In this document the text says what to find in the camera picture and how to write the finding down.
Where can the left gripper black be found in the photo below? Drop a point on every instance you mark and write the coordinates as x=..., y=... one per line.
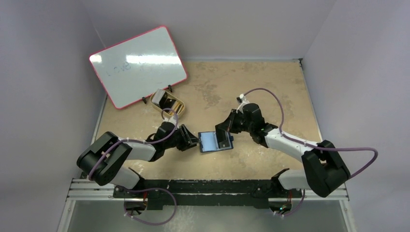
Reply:
x=187, y=140

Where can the beige oval card tray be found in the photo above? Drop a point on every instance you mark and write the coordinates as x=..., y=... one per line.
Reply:
x=165, y=102

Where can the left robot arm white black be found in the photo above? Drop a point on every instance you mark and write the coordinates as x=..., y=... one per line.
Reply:
x=103, y=160

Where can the blue leather card holder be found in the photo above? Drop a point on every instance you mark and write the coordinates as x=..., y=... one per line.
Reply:
x=209, y=143

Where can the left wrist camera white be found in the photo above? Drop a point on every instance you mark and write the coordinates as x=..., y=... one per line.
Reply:
x=173, y=120

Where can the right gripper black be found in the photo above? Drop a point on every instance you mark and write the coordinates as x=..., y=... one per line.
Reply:
x=230, y=121

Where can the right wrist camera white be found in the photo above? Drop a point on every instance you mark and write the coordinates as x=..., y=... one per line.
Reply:
x=242, y=101

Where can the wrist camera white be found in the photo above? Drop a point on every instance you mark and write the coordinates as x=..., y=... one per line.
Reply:
x=242, y=101
x=173, y=120

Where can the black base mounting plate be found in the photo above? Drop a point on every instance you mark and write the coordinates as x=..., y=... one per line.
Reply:
x=258, y=193

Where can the aluminium rail frame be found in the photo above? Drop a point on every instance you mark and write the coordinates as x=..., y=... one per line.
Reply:
x=82, y=189

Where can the whiteboard with pink frame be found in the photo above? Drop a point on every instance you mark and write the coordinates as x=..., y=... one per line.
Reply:
x=138, y=66

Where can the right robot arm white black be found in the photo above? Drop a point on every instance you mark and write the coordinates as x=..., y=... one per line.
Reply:
x=323, y=168

